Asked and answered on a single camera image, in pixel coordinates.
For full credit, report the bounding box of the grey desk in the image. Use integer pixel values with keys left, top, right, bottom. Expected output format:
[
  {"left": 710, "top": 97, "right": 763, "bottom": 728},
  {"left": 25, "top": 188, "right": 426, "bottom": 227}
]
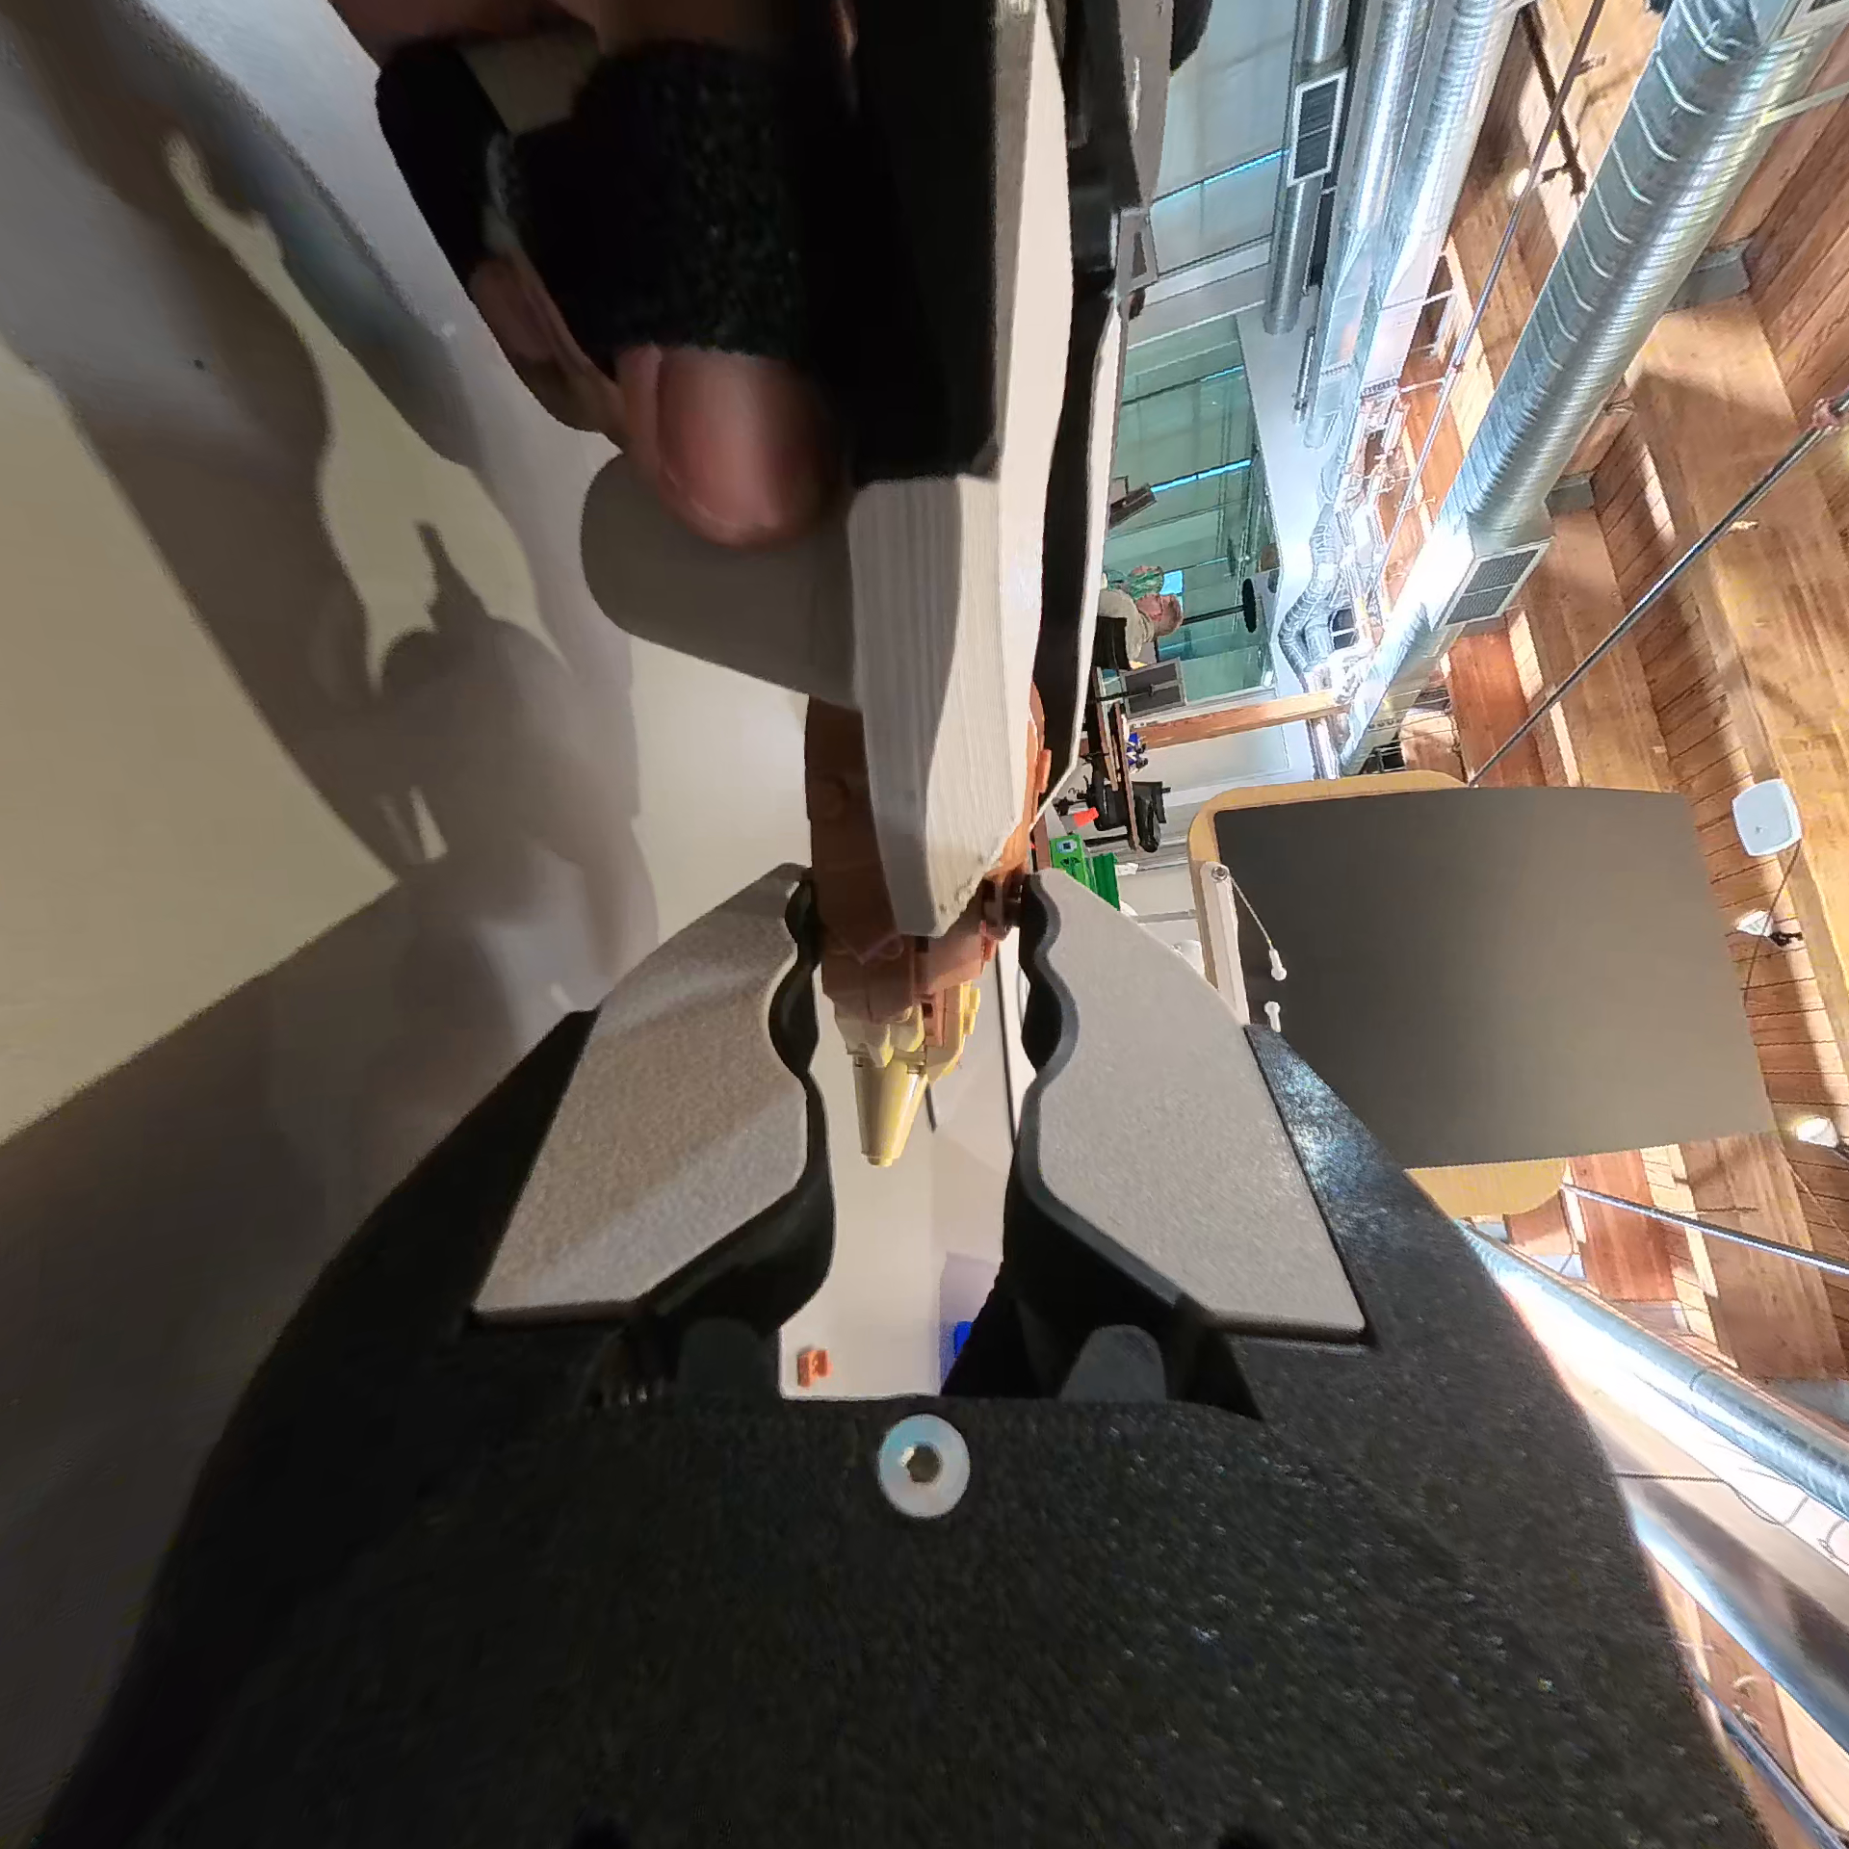
[{"left": 0, "top": 0, "right": 1028, "bottom": 1849}]

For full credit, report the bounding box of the dark padded wooden chair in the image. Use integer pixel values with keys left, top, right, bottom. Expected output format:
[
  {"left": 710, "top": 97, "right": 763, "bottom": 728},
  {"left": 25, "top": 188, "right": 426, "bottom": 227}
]
[{"left": 1187, "top": 769, "right": 1779, "bottom": 1221}]

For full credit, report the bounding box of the silver ventilation duct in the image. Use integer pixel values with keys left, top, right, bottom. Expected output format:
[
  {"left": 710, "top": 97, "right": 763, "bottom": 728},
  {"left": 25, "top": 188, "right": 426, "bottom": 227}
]
[
  {"left": 1263, "top": 0, "right": 1510, "bottom": 449},
  {"left": 1459, "top": 1218, "right": 1849, "bottom": 1849},
  {"left": 1337, "top": 0, "right": 1849, "bottom": 774}
]

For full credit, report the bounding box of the black office chair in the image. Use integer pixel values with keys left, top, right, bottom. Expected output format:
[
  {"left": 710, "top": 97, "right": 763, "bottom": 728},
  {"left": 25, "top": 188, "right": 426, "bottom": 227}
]
[{"left": 1076, "top": 700, "right": 1170, "bottom": 854}]

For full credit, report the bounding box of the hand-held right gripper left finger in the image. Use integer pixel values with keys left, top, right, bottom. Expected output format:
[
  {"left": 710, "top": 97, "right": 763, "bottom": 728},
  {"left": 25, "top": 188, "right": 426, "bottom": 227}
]
[{"left": 473, "top": 862, "right": 841, "bottom": 1322}]

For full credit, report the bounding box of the brown brick model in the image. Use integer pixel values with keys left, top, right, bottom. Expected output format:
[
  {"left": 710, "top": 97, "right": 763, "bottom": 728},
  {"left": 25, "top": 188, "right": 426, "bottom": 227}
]
[{"left": 801, "top": 685, "right": 1048, "bottom": 1168}]

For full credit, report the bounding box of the white air vent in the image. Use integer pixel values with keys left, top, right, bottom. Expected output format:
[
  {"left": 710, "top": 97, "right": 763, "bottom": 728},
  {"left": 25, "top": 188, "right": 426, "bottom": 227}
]
[{"left": 1421, "top": 537, "right": 1553, "bottom": 628}]

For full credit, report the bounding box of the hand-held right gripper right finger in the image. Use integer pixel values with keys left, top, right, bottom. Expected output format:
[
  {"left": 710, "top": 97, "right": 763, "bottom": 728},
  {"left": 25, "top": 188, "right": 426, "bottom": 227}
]
[{"left": 1003, "top": 868, "right": 1370, "bottom": 1343}]

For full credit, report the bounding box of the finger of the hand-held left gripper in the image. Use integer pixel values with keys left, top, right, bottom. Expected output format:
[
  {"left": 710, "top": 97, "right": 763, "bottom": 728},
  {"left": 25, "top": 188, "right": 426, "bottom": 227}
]
[
  {"left": 850, "top": 0, "right": 1081, "bottom": 936},
  {"left": 1038, "top": 208, "right": 1130, "bottom": 846}
]

